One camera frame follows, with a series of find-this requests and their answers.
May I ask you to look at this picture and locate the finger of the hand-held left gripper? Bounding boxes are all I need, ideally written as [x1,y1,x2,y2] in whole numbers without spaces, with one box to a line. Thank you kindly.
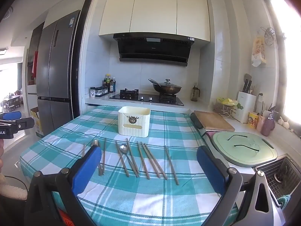
[0,111,22,121]
[0,118,34,132]

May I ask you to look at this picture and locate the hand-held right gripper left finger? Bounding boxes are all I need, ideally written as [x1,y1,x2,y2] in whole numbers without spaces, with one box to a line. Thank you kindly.
[25,145,103,226]

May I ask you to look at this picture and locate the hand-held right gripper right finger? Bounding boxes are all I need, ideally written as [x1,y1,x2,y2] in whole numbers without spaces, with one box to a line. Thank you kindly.
[196,145,286,226]

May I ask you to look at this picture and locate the group of wooden chopsticks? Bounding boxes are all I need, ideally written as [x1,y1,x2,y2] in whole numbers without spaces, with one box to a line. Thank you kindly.
[82,137,179,185]

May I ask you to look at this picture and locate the cream utensil holder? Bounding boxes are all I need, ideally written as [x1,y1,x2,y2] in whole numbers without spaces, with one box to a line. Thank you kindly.
[118,106,151,137]

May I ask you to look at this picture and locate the dining table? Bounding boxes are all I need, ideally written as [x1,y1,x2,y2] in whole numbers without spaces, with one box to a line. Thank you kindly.
[1,94,24,111]

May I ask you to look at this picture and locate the cardboard box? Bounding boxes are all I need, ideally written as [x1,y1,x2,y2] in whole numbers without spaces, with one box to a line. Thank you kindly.
[30,106,44,138]

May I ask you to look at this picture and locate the pink striped cloth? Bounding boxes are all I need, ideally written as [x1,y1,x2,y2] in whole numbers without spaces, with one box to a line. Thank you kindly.
[203,130,216,144]

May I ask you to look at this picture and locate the green round cutting board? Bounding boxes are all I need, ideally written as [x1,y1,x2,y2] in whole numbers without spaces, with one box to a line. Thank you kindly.
[211,131,278,168]

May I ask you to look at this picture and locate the metal spoon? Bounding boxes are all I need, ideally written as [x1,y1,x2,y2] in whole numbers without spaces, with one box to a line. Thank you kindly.
[119,144,140,177]

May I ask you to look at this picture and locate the black rolled mat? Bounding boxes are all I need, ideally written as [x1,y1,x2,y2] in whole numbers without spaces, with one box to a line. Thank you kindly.
[190,112,205,136]

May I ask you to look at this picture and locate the wooden cutting board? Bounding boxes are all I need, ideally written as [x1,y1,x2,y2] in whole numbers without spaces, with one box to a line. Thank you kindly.
[194,110,236,132]

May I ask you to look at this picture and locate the red hanging cloth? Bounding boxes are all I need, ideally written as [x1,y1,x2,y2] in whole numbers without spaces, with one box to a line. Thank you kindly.
[31,50,39,78]

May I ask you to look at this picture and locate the yellow printed cup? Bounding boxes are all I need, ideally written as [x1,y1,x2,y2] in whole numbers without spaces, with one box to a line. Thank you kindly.
[248,111,260,130]

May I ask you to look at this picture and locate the teal checked tablecloth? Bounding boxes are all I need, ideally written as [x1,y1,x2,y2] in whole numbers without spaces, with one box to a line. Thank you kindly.
[20,105,238,226]

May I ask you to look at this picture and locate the steel sink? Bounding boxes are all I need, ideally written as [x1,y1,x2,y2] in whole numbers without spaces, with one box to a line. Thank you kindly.
[255,154,301,208]

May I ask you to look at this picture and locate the white knife block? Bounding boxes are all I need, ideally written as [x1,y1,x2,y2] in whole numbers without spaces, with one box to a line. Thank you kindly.
[235,74,257,124]

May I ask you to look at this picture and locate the grey refrigerator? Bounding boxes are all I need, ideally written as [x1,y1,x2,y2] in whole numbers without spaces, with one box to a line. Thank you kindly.
[36,9,82,124]

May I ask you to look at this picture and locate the purple soap dispenser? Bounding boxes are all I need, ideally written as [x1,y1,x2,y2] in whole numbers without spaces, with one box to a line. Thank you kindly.
[261,112,276,137]

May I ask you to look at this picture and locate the teal dish cloth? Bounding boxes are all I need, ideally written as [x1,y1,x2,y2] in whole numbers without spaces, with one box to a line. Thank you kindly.
[276,194,289,208]

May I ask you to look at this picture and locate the brown glass jug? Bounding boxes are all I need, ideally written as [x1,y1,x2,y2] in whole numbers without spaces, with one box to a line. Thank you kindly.
[191,82,200,102]

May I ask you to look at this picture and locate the garlic bulbs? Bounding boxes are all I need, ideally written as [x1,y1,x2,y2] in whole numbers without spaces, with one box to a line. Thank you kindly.
[277,116,290,129]

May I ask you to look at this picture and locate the yellow cap sauce bottle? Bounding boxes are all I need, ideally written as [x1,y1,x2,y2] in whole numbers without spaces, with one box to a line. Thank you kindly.
[104,73,112,94]

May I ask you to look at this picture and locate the dark wok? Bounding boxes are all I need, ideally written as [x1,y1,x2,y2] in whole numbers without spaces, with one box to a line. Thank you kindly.
[148,79,183,95]

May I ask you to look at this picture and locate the black glass gas stove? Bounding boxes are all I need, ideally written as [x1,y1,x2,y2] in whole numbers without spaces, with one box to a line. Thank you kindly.
[109,89,185,106]

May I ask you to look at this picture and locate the glass pot lid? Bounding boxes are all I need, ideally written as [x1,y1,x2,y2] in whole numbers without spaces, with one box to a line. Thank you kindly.
[157,79,179,88]

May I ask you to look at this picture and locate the hanging printed plastic bag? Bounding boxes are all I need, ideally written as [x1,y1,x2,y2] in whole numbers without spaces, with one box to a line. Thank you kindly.
[251,36,268,68]

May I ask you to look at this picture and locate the black range hood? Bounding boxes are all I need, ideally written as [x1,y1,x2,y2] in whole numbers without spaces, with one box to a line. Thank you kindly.
[112,33,196,67]

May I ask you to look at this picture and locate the window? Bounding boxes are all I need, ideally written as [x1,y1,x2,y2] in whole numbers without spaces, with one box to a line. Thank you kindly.
[268,0,301,124]

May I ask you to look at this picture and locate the hanging steel steamer rack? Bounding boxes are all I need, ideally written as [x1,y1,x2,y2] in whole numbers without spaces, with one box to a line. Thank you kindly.
[264,27,276,47]

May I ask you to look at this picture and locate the black cable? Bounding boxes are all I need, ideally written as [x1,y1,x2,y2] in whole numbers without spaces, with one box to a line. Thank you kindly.
[4,176,28,190]

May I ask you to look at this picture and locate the wire basket with yellow bags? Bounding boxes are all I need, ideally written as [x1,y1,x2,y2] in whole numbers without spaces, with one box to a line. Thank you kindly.
[215,96,244,118]

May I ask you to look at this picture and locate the dark door frame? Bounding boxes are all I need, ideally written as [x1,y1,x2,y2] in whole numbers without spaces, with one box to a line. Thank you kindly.
[70,0,98,121]

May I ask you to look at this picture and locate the cream wall cabinet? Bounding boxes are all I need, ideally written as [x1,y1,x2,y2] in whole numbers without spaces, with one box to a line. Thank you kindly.
[98,0,211,42]

